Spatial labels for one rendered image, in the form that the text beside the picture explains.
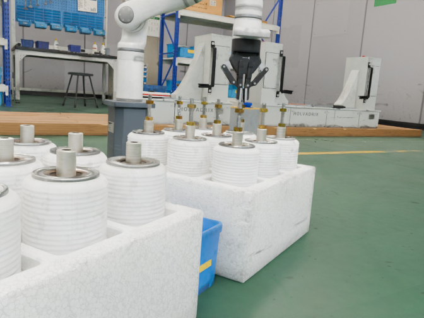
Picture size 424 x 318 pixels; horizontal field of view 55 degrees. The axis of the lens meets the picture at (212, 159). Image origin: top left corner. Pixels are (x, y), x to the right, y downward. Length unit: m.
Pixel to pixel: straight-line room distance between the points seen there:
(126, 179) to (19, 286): 0.21
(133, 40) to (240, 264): 0.93
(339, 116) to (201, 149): 3.39
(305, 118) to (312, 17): 4.49
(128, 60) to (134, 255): 1.02
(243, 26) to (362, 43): 6.21
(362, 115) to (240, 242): 3.73
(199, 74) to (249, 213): 2.71
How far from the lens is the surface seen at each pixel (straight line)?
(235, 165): 0.80
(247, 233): 0.78
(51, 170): 0.53
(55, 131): 2.84
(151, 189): 0.56
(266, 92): 3.66
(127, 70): 1.45
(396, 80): 6.74
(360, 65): 4.59
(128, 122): 1.43
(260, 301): 0.76
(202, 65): 3.43
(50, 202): 0.47
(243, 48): 1.07
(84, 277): 0.46
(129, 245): 0.50
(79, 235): 0.48
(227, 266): 0.82
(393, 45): 6.86
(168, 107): 3.13
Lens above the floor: 0.36
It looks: 10 degrees down
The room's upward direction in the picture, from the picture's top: 4 degrees clockwise
